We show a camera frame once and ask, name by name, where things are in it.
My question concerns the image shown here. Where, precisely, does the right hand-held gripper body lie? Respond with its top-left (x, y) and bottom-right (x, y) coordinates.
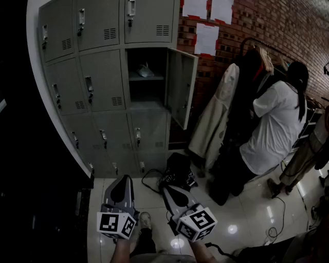
top-left (169, 202), bottom-right (218, 243)

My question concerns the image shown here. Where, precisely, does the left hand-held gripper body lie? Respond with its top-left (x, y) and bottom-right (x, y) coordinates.
top-left (96, 202), bottom-right (137, 241)

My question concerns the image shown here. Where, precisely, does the grey metal locker cabinet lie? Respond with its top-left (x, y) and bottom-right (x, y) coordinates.
top-left (38, 0), bottom-right (199, 178)

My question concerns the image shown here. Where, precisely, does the clear plastic item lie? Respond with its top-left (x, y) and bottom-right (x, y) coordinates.
top-left (136, 62), bottom-right (155, 78)

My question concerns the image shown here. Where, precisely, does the person's left forearm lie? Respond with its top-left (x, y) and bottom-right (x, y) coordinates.
top-left (109, 237), bottom-right (135, 263)

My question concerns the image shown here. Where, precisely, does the person's right forearm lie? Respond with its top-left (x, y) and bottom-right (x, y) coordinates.
top-left (189, 239), bottom-right (217, 263)

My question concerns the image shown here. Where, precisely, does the open grey locker door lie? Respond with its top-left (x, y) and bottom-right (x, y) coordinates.
top-left (164, 47), bottom-right (199, 130)

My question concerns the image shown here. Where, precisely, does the person's beige shoe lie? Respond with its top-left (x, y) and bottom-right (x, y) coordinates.
top-left (139, 211), bottom-right (153, 231)

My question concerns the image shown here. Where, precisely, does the black bag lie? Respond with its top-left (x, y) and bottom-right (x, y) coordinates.
top-left (164, 152), bottom-right (193, 183)

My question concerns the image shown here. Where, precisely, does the person's black trouser leg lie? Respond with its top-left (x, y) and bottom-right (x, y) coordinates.
top-left (130, 227), bottom-right (157, 257)

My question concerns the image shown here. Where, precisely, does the beige hanging coat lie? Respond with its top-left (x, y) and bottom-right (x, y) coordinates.
top-left (188, 63), bottom-right (240, 172)

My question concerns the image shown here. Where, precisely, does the black hanging garment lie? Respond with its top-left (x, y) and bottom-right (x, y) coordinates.
top-left (226, 48), bottom-right (273, 155)

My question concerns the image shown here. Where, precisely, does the wooden clothes hanger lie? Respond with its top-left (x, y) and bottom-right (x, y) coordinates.
top-left (257, 46), bottom-right (275, 73)

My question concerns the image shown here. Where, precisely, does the white paper sheet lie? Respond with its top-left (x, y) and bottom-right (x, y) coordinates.
top-left (182, 0), bottom-right (208, 20)
top-left (210, 0), bottom-right (234, 22)
top-left (194, 22), bottom-right (220, 56)

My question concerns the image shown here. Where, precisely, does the black metal clothes rack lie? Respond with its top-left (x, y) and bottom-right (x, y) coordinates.
top-left (240, 37), bottom-right (299, 75)

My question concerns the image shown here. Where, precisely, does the black looped cable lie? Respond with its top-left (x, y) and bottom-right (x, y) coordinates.
top-left (141, 168), bottom-right (168, 194)

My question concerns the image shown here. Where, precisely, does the thin black floor cable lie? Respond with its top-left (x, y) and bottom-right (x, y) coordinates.
top-left (266, 194), bottom-right (286, 245)

